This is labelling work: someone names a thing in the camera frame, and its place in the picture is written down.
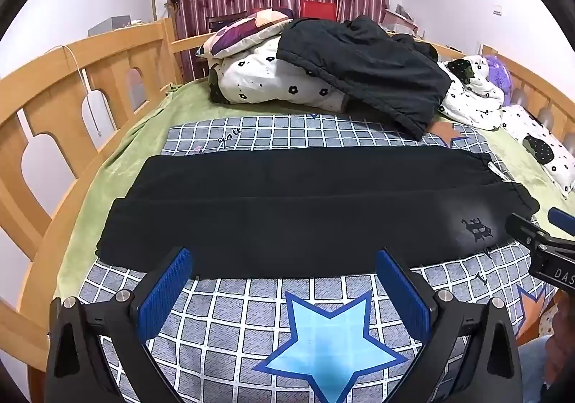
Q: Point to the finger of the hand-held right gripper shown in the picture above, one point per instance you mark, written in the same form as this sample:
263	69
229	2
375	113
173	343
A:
560	218
523	228

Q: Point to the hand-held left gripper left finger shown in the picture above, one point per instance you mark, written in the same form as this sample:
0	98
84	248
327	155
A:
164	295

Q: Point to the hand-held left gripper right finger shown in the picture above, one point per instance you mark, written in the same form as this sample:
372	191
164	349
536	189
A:
404	295

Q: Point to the black pants with white waistband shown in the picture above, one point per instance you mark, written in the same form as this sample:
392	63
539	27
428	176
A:
292	214

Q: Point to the grey checked star blanket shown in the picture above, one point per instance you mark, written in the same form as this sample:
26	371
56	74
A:
224	317

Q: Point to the white floral pillow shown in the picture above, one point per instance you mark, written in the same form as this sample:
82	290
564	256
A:
539	142

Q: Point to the green bed sheet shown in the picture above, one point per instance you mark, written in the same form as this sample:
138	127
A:
90	187

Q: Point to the purple plush toy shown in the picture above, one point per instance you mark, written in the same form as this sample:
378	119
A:
498	75

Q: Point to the black jacket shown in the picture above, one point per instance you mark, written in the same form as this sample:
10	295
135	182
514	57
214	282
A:
368	66

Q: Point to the white floral quilt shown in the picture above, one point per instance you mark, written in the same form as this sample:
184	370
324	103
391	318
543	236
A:
269	79

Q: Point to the pale cardboard box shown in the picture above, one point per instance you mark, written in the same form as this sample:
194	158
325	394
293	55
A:
402	19

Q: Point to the purple patterned pillow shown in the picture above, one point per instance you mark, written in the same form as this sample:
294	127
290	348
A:
242	32

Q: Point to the grey box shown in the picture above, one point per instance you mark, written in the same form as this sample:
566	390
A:
110	25

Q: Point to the red chair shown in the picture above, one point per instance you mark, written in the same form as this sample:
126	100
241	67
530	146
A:
318	10

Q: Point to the white wall switch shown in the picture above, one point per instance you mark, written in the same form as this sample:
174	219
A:
497	9

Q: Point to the wooden bed frame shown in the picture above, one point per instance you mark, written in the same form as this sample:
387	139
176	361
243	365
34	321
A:
58	70

